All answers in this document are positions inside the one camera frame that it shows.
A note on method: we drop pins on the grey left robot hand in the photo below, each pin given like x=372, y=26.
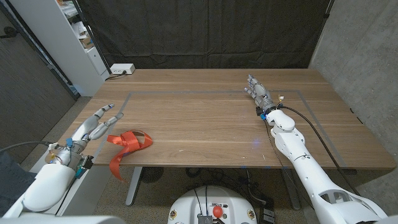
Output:
x=84, y=130

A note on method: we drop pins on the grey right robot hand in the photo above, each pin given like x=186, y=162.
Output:
x=259, y=93

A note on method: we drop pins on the orange satin ribbon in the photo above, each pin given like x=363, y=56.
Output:
x=130, y=141

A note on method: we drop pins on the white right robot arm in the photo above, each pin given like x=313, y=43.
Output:
x=308, y=165

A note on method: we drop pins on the white power strip box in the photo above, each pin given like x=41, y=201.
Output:
x=122, y=68

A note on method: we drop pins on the grey table leg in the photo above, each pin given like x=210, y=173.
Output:
x=290, y=189
x=134, y=186

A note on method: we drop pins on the round black floor fan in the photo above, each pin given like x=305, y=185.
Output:
x=151, y=174

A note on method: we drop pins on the black fabric backdrop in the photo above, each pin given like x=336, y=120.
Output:
x=205, y=31

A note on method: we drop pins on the person leg in jeans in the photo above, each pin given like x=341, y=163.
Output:
x=14, y=180

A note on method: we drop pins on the small cardboard box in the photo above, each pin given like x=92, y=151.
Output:
x=86, y=41

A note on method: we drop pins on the white shelf cabinet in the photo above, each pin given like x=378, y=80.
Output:
x=62, y=40

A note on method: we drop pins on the black backdrop stand pole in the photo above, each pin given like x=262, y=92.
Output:
x=93, y=37

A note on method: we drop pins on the black floor power strip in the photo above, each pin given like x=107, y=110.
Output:
x=267, y=213

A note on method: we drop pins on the white robot torso base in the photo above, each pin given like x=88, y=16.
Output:
x=212, y=205

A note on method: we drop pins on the red emergency stop button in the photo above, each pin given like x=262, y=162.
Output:
x=217, y=211

